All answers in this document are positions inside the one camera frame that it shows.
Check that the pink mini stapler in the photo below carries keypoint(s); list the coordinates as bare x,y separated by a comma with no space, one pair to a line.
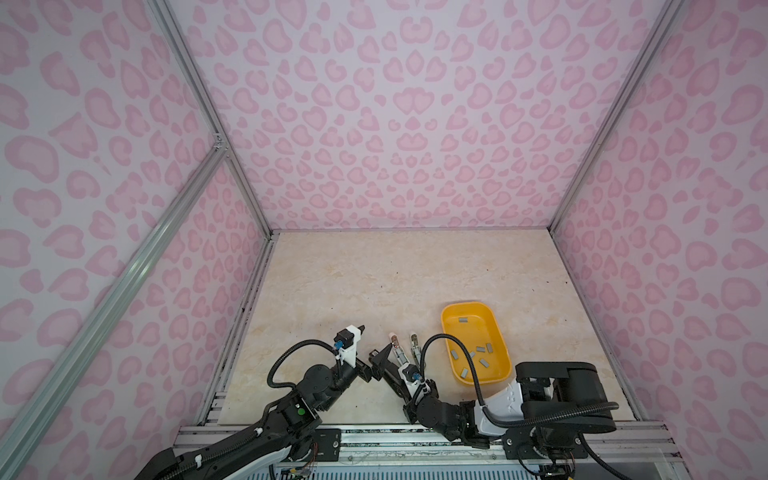
397,349

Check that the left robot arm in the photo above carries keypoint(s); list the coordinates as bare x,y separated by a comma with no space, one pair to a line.
289,431

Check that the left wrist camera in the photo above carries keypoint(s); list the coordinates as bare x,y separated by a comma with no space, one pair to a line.
346,343

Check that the yellow plastic tray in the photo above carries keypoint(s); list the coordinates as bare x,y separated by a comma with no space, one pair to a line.
482,337

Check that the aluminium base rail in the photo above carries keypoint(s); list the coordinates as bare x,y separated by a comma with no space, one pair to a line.
637,449

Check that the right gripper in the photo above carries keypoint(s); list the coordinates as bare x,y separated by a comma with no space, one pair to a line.
408,409

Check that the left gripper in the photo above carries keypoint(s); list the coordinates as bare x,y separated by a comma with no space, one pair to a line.
363,372

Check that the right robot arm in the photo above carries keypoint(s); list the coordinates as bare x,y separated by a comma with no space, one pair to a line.
542,414

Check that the diagonal aluminium frame bar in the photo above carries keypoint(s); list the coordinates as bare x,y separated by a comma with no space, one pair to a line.
38,414

